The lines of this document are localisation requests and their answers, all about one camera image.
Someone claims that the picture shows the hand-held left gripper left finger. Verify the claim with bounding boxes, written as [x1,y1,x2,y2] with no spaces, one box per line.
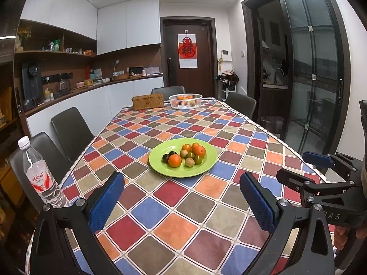
[30,171,125,275]

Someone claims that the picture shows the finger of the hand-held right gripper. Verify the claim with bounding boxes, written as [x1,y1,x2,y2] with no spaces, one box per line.
[276,168,356,197]
[303,151,362,175]

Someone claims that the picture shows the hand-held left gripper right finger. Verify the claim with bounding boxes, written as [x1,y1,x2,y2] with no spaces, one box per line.
[239,172,336,275]

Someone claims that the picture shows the green plate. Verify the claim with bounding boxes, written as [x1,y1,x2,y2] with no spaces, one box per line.
[148,138,217,177]

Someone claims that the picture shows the person's right hand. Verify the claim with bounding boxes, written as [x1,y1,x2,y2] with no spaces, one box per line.
[333,225,359,250]

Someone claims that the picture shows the dark trash bin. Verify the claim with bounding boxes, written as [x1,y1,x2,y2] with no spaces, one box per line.
[261,116,284,134]

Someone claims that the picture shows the dark grey chair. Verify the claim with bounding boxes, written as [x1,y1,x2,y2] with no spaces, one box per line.
[51,107,95,164]
[225,92,257,119]
[8,132,72,207]
[151,86,186,98]

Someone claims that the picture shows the clear plastic water bottle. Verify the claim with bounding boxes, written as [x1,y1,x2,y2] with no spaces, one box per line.
[18,136,71,208]

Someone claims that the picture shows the colourful checkered tablecloth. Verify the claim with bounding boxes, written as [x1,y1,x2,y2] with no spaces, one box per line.
[24,97,336,275]

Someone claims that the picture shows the kitchen faucet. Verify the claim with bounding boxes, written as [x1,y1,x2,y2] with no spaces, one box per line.
[274,69,286,86]

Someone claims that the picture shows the sliding glass door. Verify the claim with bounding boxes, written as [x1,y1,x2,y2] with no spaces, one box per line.
[279,0,345,155]

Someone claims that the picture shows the woven tissue box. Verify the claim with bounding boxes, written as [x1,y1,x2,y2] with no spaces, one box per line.
[131,93,165,111]

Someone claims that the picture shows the shoe rack with bags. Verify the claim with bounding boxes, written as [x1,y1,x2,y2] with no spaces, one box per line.
[216,70,240,98]

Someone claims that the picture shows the white plastic basket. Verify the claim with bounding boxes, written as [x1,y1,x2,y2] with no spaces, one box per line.
[169,93,203,110]

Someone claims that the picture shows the brown door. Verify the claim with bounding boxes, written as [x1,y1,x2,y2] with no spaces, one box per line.
[161,17,215,99]

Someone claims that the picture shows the black water dispenser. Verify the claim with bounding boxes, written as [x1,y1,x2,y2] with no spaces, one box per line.
[22,61,43,104]

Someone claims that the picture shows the wooden shelf cabinet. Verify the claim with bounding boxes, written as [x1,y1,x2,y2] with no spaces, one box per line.
[14,20,164,115]

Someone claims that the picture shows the red and white wall poster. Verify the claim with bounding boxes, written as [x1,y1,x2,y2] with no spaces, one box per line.
[178,34,199,69]

